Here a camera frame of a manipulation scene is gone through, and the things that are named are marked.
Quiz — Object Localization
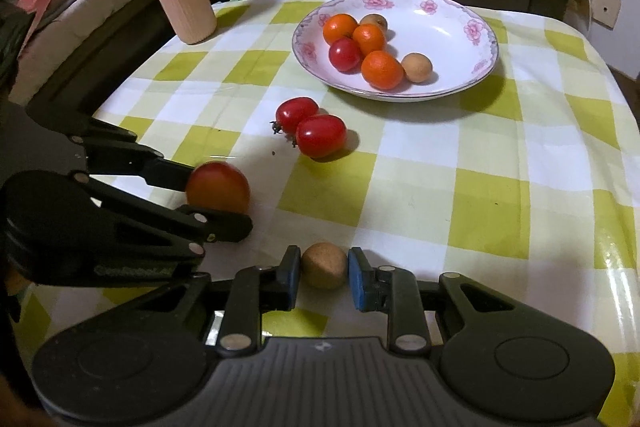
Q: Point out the grey sofa cushion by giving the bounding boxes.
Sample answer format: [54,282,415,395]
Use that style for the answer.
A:
[9,0,174,113]

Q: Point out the brown longan fruit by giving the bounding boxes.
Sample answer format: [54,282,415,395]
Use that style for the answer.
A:
[302,243,347,291]
[359,14,388,32]
[401,52,433,83]

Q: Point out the wall power socket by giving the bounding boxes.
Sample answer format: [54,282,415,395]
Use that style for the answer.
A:
[576,0,622,30]

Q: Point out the white floral ceramic plate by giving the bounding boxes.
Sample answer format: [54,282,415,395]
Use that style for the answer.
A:
[292,0,499,103]

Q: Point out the green white checkered tablecloth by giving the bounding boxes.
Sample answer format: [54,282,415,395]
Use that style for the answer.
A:
[14,0,640,427]

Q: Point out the large red tomato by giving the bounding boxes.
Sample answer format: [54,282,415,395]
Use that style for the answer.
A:
[186,161,250,215]

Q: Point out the small orange tangerine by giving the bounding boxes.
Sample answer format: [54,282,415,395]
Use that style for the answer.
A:
[352,24,386,56]

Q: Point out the red cherry tomato with stem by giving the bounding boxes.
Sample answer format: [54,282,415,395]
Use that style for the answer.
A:
[329,37,362,72]

